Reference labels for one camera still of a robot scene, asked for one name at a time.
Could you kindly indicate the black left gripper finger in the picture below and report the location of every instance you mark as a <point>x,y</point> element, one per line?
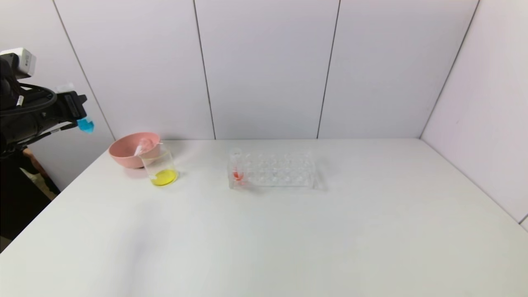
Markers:
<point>82,98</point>

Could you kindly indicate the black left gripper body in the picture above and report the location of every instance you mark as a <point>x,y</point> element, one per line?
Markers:
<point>74,105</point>

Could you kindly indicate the test tube with blue pigment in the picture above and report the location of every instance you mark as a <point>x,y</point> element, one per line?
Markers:
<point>86,124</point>

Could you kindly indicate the test tube with yellow pigment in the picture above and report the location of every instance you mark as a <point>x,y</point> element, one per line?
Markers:
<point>141,148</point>

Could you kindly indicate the clear glass beaker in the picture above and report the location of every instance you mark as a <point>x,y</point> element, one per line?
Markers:
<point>164,176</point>

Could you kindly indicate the test tube with red pigment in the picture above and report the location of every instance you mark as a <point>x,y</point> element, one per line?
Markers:
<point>238,175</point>

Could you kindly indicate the clear acrylic test tube rack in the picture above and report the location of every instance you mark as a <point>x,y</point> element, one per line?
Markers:
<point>280,173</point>

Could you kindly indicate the bare person hand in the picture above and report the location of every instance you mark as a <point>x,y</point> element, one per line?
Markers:
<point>33,161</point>

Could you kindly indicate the pink bowl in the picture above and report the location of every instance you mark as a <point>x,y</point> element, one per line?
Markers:
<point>123,154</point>

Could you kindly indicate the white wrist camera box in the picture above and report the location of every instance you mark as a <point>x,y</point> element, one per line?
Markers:
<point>20,62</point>

